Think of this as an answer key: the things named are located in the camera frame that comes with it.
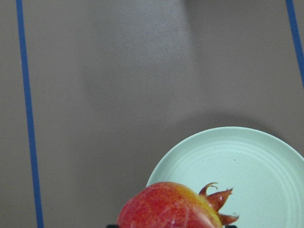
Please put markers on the red pomegranate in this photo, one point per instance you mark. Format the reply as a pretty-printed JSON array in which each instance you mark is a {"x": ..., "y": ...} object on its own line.
[{"x": 173, "y": 205}]

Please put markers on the light green plate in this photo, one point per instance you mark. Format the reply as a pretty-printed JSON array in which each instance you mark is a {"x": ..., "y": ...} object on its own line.
[{"x": 265, "y": 174}]

